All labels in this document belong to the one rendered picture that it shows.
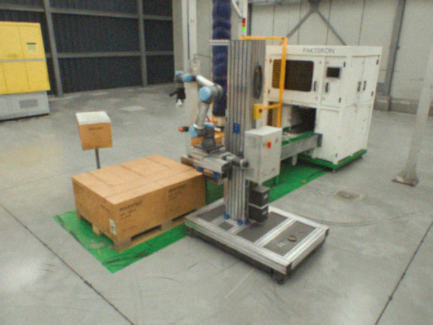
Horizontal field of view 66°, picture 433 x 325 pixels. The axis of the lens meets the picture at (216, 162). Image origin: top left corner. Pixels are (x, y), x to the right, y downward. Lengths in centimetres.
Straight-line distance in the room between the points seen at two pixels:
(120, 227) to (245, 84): 184
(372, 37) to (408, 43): 105
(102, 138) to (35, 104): 604
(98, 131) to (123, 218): 172
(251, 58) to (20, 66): 820
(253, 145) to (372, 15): 965
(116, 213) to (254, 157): 144
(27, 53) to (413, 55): 1093
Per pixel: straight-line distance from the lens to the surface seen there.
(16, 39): 1051
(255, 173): 314
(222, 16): 403
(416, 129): 569
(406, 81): 1198
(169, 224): 386
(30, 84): 1062
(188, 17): 510
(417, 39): 1192
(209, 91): 294
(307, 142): 548
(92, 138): 484
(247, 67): 308
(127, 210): 346
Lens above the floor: 200
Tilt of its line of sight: 20 degrees down
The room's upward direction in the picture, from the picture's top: straight up
